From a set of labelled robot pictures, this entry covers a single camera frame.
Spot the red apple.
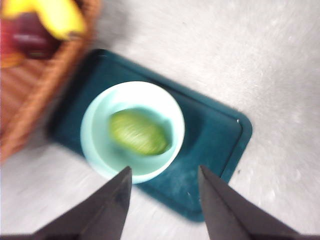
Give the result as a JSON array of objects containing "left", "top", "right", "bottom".
[{"left": 0, "top": 18, "right": 25, "bottom": 69}]

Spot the yellow banana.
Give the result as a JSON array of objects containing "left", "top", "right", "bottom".
[{"left": 0, "top": 0, "right": 87, "bottom": 41}]

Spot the dark red plum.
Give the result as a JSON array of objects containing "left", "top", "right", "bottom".
[{"left": 4, "top": 12, "right": 61, "bottom": 60}]

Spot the brown wicker basket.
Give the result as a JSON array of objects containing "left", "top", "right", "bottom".
[{"left": 0, "top": 0, "right": 102, "bottom": 163}]

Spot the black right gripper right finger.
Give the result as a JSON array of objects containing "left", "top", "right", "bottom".
[{"left": 198, "top": 164, "right": 311, "bottom": 240}]

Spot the green avocado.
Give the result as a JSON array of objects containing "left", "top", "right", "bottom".
[{"left": 109, "top": 109, "right": 173, "bottom": 156}]

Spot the dark glossy rectangular tray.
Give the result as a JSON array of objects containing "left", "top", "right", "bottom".
[{"left": 47, "top": 48, "right": 253, "bottom": 223}]

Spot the teal ceramic bowl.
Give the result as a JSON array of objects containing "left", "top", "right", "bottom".
[{"left": 79, "top": 80, "right": 186, "bottom": 185}]

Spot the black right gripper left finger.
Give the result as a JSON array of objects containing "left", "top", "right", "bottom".
[{"left": 24, "top": 166, "right": 133, "bottom": 240}]

